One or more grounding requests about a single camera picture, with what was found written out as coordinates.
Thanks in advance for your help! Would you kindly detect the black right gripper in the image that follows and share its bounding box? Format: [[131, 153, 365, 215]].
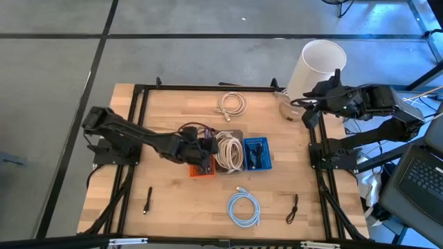
[[302, 83, 339, 129]]

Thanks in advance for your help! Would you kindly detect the black pen-like adapter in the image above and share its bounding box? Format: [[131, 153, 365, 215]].
[[142, 186, 154, 216]]

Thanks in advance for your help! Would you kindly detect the light blue cable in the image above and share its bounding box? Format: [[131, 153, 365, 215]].
[[226, 186, 261, 228]]

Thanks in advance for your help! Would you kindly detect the thin black cable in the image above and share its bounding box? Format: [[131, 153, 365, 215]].
[[285, 193, 300, 225]]

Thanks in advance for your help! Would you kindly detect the orange plastic basket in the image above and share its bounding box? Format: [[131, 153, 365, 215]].
[[188, 156, 217, 179]]

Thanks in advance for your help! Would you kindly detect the grey plastic tray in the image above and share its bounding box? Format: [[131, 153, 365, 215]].
[[213, 129, 245, 175]]

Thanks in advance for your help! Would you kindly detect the blue plastic basket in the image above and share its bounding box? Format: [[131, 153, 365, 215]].
[[242, 136, 273, 172]]

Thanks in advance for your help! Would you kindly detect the white cylindrical bin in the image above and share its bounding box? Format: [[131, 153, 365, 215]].
[[278, 39, 347, 122]]

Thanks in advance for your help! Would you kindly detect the black metal stand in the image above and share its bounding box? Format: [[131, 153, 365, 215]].
[[370, 0, 443, 93]]

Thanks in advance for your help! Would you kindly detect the dark metal bar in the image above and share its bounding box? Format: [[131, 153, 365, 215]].
[[356, 137, 426, 174]]

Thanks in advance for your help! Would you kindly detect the white plastic bag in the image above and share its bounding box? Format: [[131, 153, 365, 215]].
[[355, 165, 381, 208]]

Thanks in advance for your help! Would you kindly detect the dark grey laptop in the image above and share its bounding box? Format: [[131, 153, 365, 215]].
[[378, 103, 443, 247]]

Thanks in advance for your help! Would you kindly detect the blue metal leg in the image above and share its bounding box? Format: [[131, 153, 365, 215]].
[[380, 217, 411, 245]]

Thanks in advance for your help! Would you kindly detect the black rig crossbar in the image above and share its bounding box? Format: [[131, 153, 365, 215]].
[[0, 233, 443, 249]]

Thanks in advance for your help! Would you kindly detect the grey floor object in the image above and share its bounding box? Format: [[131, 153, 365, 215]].
[[0, 151, 28, 167]]

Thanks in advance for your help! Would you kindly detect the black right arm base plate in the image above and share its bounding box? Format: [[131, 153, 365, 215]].
[[309, 137, 359, 171]]

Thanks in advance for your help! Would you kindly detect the black aluminium table frame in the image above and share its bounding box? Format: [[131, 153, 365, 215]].
[[103, 76, 350, 241]]

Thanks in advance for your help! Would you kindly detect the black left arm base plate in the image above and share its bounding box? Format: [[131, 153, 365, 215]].
[[92, 138, 143, 167]]

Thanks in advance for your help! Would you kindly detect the black sleeved cable bundle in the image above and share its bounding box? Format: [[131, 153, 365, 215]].
[[82, 165, 136, 236], [316, 169, 370, 241]]

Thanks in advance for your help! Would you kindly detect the silver metal bracket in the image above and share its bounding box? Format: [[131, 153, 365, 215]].
[[300, 241, 341, 249], [108, 237, 149, 247]]

